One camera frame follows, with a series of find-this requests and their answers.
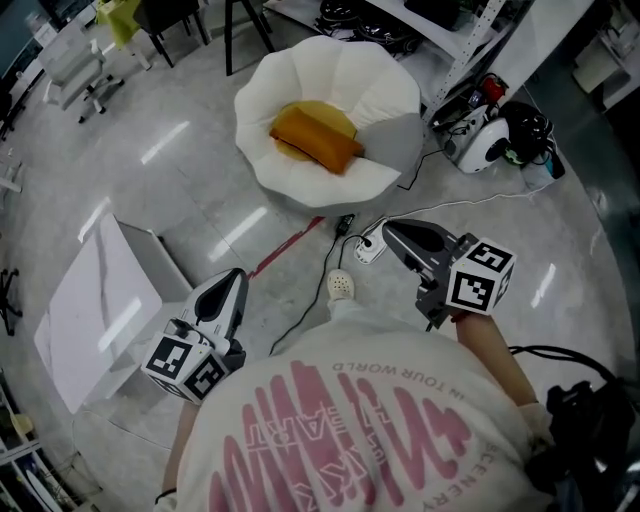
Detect white cable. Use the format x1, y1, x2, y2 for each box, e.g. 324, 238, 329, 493
360, 189, 534, 236

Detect thin black cable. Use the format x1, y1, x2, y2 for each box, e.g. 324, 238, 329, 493
396, 147, 447, 192

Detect white marble side table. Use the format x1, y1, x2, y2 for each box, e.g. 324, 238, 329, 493
33, 212, 195, 416

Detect person's right forearm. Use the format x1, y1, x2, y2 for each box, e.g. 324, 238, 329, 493
455, 310, 540, 407

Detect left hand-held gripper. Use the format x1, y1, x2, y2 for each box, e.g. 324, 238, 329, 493
141, 268, 250, 405

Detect person's light trouser leg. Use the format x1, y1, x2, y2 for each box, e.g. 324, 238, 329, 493
325, 296, 374, 331

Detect black chair base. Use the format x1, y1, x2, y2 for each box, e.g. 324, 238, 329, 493
0, 268, 25, 337

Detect person's white printed shirt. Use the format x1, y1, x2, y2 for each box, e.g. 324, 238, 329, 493
175, 319, 554, 512

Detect pile of black cables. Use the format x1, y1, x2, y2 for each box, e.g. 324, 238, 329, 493
313, 0, 424, 57

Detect person's left forearm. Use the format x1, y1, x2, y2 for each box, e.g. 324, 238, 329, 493
160, 398, 202, 507

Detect red canister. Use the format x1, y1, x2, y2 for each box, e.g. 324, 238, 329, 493
480, 73, 510, 104

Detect orange pillow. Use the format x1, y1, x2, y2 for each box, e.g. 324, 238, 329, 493
269, 107, 365, 176

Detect long black power cable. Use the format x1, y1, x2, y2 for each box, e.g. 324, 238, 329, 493
268, 230, 372, 357

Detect black stool legs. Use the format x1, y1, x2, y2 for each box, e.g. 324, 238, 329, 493
223, 0, 277, 77

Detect red floor tape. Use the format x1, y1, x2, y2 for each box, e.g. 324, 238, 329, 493
246, 216, 327, 280

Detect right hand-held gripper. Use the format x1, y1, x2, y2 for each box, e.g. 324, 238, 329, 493
381, 218, 517, 330

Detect white cabinet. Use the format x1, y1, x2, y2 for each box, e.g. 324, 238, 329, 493
571, 17, 640, 112

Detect white flower-shaped seat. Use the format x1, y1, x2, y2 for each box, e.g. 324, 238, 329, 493
233, 35, 424, 210

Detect white power strip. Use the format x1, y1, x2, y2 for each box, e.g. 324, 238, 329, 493
353, 219, 389, 267

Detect white rounded machine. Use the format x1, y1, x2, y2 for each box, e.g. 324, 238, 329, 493
443, 103, 512, 175

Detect green tablecloth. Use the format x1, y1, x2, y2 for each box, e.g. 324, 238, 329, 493
95, 0, 145, 50

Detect white metal shelf rack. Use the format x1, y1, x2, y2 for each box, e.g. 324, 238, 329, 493
263, 0, 534, 124

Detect black chair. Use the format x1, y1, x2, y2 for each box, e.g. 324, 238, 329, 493
132, 0, 212, 69

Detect person's white shoe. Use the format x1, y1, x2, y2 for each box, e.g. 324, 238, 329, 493
326, 268, 356, 302

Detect white office chair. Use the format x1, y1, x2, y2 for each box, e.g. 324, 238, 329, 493
38, 28, 125, 125

